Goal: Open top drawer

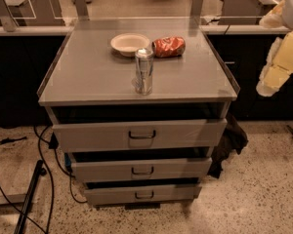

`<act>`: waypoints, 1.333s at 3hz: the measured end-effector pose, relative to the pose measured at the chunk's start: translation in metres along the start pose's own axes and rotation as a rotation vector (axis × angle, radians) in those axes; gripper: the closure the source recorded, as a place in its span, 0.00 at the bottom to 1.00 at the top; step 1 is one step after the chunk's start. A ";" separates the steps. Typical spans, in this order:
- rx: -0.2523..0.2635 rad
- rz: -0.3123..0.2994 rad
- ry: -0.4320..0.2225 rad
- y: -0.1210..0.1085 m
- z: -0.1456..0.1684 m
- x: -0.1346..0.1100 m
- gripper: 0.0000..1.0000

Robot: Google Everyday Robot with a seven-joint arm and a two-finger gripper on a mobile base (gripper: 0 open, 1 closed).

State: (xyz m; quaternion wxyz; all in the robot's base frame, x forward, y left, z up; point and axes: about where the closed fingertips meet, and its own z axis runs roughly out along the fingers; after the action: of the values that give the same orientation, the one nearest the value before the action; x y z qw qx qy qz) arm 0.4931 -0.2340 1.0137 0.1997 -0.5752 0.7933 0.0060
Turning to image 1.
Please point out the silver tall drink can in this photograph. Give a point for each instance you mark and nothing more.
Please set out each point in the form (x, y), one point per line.
(144, 68)

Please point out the grey top drawer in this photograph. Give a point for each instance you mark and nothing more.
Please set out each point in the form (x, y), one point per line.
(139, 135)

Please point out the dark cloth bag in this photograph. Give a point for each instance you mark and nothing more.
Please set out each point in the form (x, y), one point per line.
(233, 138)

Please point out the crushed orange soda can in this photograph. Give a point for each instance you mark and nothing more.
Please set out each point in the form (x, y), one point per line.
(169, 47)

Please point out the black bar on floor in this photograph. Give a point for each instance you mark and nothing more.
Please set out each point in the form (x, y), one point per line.
(38, 171)

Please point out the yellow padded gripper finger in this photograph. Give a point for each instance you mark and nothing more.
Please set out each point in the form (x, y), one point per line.
(278, 68)
(273, 19)

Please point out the grey drawer cabinet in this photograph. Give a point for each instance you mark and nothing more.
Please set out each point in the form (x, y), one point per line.
(92, 83)

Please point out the grey drawer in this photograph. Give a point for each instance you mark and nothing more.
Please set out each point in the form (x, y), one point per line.
(142, 194)
(141, 169)
(139, 135)

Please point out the grey bottom drawer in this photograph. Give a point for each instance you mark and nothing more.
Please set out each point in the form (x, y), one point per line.
(142, 194)

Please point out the grey middle drawer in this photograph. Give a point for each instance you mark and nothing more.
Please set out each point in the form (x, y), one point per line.
(141, 169)

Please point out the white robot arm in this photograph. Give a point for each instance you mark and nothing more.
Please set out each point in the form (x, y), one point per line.
(287, 16)

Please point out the white paper bowl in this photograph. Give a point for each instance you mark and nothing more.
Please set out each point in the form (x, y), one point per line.
(128, 43)

